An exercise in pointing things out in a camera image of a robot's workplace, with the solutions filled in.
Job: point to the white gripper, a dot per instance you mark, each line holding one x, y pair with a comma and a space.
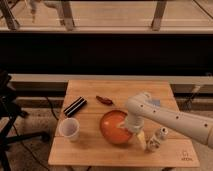
134, 124

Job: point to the orange ceramic bowl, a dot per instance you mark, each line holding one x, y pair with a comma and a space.
111, 127

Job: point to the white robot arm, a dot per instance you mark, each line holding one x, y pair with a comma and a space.
140, 106

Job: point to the blue sponge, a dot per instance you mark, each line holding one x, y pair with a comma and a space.
156, 102

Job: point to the red chili pepper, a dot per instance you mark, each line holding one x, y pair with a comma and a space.
105, 101

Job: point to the wooden table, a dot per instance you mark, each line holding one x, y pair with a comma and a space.
91, 149

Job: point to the black striped rectangular box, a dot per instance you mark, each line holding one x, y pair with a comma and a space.
74, 107

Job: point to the translucent plastic cup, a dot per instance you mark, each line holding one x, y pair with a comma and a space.
69, 128

